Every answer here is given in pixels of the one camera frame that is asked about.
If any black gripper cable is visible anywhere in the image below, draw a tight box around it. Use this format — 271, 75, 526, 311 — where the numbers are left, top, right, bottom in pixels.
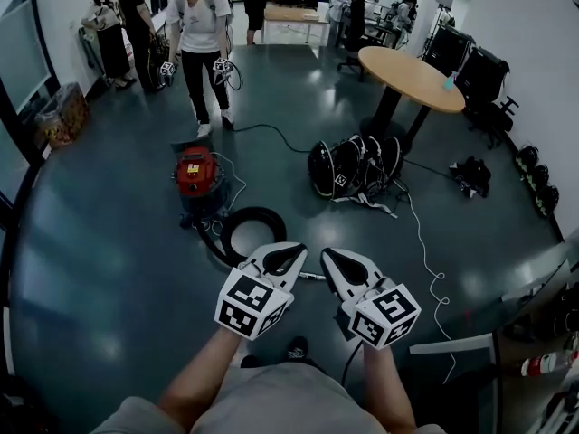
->
340, 339, 365, 389

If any white vacuum power cord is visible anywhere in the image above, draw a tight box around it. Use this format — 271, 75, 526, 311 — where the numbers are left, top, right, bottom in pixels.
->
210, 151, 248, 237

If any black tripod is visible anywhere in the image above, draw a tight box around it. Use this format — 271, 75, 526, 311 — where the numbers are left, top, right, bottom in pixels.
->
419, 3, 449, 61

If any black equipment case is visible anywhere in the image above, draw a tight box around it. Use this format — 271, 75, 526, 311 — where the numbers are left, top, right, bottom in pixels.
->
422, 24, 477, 79
453, 46, 511, 104

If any black helmet with green padding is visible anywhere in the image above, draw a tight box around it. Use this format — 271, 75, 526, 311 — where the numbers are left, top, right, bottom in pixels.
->
515, 144, 540, 175
534, 184, 561, 219
524, 164, 551, 194

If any black bag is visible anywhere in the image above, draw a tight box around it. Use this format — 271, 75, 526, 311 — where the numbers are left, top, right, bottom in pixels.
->
448, 156, 493, 199

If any black swivel chair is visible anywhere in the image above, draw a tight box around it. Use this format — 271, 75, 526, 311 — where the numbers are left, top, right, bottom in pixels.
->
336, 38, 365, 83

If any black floor cable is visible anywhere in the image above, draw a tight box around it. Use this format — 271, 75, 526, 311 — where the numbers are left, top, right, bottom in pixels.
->
231, 123, 314, 155

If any clear bag of snacks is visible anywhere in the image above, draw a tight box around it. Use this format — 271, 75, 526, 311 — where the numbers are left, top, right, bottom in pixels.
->
34, 80, 91, 150

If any round wooden table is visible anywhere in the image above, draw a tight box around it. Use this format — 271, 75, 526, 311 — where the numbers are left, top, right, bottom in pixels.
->
356, 45, 467, 156

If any person's left forearm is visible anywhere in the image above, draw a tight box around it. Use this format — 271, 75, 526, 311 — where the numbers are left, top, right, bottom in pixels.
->
157, 325, 246, 431

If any person's grey clothing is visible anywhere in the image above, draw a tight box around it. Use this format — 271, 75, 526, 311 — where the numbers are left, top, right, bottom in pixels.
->
90, 362, 448, 434

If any red bottle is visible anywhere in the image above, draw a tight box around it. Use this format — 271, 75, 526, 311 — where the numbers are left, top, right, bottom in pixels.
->
519, 349, 579, 378

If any person's right forearm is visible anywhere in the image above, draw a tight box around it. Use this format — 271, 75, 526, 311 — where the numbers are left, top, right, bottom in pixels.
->
361, 344, 418, 434

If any grey metal desk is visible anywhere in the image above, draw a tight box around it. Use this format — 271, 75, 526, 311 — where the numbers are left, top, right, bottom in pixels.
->
408, 241, 579, 434

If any long white floor cable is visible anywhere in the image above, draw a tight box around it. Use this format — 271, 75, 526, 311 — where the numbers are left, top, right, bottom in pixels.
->
392, 177, 459, 384

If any black vacuum hose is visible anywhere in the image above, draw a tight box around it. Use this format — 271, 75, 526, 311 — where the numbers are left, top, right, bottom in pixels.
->
194, 205, 327, 283

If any rectangular wooden desk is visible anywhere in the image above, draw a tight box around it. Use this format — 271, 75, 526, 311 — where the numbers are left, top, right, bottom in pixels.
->
261, 4, 332, 48

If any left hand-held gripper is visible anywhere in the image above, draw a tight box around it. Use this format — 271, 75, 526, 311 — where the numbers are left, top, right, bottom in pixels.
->
214, 241, 309, 342

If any frosted glass panel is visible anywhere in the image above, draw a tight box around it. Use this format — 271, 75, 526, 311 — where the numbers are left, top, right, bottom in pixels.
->
0, 0, 53, 116

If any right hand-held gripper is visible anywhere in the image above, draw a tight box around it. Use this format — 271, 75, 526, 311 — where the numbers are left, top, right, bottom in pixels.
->
320, 247, 422, 350

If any red and blue vacuum cleaner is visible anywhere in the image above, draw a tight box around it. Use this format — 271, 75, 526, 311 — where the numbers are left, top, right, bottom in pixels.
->
170, 146, 233, 231

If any black office chair with armrests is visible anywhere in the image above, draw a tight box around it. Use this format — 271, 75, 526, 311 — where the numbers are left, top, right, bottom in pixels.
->
462, 95, 520, 151

